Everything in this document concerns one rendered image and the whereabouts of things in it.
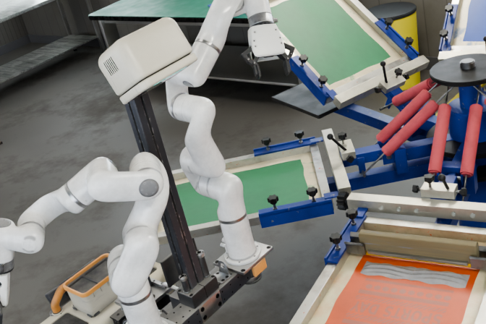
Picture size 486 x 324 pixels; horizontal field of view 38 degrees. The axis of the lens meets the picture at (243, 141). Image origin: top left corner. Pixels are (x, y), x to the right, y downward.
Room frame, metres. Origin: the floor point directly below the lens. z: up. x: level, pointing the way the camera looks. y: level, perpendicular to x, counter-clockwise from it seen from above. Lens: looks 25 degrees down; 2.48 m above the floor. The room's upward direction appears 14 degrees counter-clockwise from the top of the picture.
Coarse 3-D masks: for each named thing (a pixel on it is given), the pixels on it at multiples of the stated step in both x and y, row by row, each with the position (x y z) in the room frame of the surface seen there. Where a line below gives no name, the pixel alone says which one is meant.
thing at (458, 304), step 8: (424, 264) 1.97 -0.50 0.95; (432, 264) 1.96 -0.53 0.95; (440, 264) 1.95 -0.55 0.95; (456, 272) 1.89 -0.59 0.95; (464, 272) 1.88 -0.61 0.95; (472, 272) 1.87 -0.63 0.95; (472, 280) 1.83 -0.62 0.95; (448, 288) 1.82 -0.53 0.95; (456, 288) 1.81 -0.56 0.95; (464, 288) 1.80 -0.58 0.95; (456, 296) 1.77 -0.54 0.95; (464, 296) 1.77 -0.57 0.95; (448, 304) 1.74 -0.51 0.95; (456, 304) 1.74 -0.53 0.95; (464, 304) 1.73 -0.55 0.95; (448, 312) 1.71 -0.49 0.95; (456, 312) 1.70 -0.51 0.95; (464, 312) 1.69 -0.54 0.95; (448, 320) 1.68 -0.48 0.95; (456, 320) 1.67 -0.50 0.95
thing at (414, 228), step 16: (368, 224) 2.25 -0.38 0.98; (384, 224) 2.21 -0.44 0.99; (400, 224) 2.18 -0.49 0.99; (416, 224) 2.16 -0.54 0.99; (432, 224) 2.14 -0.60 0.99; (480, 240) 2.01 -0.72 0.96; (336, 272) 2.03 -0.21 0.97; (320, 288) 1.93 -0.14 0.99; (304, 304) 1.87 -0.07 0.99; (304, 320) 1.80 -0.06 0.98; (480, 320) 1.61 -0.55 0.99
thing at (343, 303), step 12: (360, 264) 2.06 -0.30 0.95; (396, 264) 2.01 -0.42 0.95; (408, 264) 1.99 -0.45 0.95; (360, 276) 1.99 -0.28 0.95; (372, 276) 1.97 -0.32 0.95; (384, 276) 1.96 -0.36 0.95; (348, 288) 1.94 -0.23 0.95; (336, 300) 1.89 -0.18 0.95; (348, 300) 1.88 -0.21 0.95; (336, 312) 1.83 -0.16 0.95
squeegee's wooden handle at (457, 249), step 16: (368, 240) 2.07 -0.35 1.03; (384, 240) 2.04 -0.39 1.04; (400, 240) 2.01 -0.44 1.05; (416, 240) 1.97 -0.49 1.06; (432, 240) 1.95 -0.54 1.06; (448, 240) 1.93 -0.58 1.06; (464, 240) 1.91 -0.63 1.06; (432, 256) 1.94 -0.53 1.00; (448, 256) 1.91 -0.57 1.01; (464, 256) 1.88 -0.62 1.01
